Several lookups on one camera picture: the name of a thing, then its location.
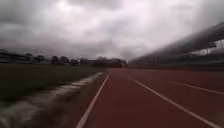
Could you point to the grey grandstand building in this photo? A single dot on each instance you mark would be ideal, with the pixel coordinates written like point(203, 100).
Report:
point(186, 48)

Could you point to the pale concrete kerb strip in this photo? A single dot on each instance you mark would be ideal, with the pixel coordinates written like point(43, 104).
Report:
point(36, 105)

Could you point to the red running track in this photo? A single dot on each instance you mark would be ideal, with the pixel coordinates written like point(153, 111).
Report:
point(133, 106)

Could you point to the green grass field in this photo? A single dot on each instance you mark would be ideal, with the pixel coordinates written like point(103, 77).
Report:
point(30, 78)

